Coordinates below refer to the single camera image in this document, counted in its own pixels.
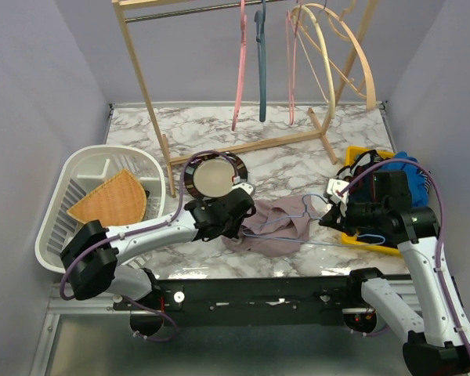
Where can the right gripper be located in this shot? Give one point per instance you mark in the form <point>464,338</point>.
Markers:
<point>331,217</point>

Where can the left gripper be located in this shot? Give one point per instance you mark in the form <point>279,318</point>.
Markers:
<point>234,233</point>

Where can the light blue wire hanger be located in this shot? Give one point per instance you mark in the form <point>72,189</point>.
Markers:
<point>380,239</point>

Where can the mauve tank top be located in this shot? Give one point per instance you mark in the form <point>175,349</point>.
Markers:
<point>269,210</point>

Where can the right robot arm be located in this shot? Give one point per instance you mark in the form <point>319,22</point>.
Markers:
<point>436,339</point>

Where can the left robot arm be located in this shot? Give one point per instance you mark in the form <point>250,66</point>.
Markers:
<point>97,258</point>

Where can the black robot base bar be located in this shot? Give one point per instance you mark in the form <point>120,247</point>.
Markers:
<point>262,302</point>

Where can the thin pink hanger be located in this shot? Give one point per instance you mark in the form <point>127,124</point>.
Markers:
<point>291,64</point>

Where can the wooden curved hanger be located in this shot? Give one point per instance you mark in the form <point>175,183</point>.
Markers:
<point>366,90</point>

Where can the pink plastic hanger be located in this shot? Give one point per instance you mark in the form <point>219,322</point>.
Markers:
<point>241,67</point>

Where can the teal plastic hanger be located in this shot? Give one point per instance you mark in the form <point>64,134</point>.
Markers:
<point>260,20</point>

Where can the cream plastic hanger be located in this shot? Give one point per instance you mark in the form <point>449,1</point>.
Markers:
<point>297,13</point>

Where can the dark rimmed ceramic plate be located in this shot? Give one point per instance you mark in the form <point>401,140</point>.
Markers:
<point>212,176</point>

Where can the dark navy garment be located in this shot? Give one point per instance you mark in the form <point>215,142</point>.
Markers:
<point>362,192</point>

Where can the striped black white garment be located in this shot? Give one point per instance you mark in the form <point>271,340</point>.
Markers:
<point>352,166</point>

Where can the blue garment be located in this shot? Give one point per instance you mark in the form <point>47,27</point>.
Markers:
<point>418,182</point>

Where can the woven wicker fan tray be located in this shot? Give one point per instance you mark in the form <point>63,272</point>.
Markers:
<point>119,201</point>

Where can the white plastic dish rack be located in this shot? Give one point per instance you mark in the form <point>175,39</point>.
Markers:
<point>83,172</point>

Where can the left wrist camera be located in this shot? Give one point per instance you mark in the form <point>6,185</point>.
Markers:
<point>246,187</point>

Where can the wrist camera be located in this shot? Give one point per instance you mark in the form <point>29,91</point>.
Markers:
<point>246,187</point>
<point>336,193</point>

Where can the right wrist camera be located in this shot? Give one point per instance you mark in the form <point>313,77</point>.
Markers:
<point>336,193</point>

